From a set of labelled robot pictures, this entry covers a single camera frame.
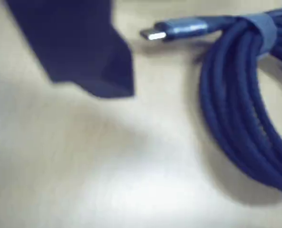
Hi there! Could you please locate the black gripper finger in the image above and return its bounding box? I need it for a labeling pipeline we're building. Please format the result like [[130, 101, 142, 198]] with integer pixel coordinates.
[[5, 0, 135, 98]]

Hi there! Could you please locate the black charging cable coil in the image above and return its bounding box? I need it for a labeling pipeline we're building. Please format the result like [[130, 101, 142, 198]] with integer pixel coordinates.
[[140, 7, 282, 205]]

